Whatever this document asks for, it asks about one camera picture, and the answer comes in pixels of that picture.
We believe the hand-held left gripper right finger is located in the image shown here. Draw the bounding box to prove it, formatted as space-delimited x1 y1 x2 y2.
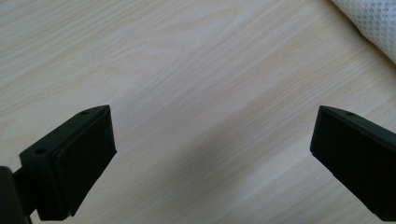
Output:
310 105 396 222

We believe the white non-woven cloth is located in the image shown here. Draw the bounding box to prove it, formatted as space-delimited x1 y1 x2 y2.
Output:
330 0 396 64

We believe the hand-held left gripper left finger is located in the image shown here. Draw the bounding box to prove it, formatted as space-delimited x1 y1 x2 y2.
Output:
19 105 118 221

